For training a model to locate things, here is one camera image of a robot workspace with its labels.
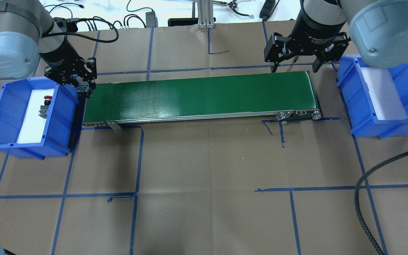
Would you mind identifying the white foam pad right bin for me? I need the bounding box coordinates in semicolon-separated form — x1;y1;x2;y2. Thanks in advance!
361;67;408;120

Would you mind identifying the blue bin right side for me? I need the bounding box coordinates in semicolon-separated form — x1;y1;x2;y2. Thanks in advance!
337;55;408;139

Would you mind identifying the black braided cable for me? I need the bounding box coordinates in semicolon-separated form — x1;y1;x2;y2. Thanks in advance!
354;143;408;255

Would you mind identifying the green conveyor belt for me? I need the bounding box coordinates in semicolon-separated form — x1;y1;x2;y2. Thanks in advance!
83;71;322;129

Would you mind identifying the blue bin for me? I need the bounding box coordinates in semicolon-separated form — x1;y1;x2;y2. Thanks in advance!
0;77;79;160
337;55;408;139

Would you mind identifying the black power adapter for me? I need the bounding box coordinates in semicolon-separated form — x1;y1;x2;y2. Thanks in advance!
145;11;158;28

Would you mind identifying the white foam pad bin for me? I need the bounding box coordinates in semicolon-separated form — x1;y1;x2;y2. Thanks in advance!
16;89;55;144
361;67;408;120

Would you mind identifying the blue bin left side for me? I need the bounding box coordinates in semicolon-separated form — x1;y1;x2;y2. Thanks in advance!
0;77;79;160

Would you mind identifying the white foam pad left bin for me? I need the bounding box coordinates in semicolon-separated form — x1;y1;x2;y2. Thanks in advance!
16;89;55;144

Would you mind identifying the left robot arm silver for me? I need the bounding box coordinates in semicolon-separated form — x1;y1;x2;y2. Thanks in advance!
0;0;97;97

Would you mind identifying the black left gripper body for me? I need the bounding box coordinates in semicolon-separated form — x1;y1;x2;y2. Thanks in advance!
44;53;86;85

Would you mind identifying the red mushroom push button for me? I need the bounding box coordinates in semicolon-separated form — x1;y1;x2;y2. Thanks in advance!
38;95;52;119

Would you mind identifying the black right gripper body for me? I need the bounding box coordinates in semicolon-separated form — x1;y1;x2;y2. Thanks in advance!
288;0;346;56

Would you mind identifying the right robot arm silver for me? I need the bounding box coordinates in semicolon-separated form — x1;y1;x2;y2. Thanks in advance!
263;0;408;72

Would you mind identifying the aluminium frame post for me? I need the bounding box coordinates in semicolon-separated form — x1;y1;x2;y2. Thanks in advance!
197;0;214;29

